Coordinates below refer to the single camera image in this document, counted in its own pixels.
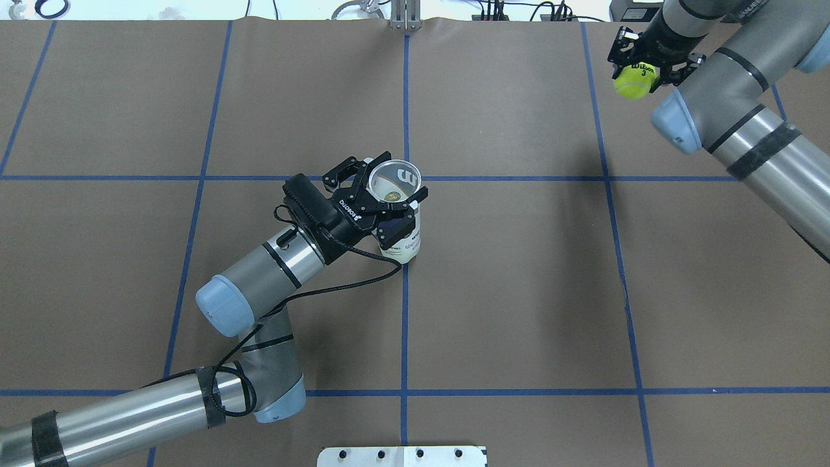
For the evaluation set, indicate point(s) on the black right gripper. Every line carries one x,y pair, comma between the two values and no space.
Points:
663,34

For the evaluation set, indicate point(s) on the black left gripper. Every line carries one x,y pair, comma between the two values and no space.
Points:
345,224

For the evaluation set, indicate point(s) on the clear tennis ball tube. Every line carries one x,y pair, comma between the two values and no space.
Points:
395,181

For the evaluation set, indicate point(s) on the Wilson tennis ball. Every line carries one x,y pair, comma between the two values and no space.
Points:
636,81

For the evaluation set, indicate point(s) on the Roland Garros tennis ball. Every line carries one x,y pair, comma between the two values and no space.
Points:
391,195

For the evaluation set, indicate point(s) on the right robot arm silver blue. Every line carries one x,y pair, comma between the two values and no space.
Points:
719,57

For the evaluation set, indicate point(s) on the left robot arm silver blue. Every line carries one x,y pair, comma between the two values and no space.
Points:
260,377

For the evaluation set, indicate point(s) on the brown paper table mat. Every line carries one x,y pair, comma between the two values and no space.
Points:
585,294

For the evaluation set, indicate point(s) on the blue tape roll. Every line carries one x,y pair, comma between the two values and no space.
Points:
51,9

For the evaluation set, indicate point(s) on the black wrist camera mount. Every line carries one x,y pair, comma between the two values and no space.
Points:
315,215

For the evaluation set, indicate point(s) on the aluminium frame post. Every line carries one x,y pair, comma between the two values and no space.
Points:
405,15

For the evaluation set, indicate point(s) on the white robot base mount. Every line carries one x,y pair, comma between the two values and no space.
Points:
404,456

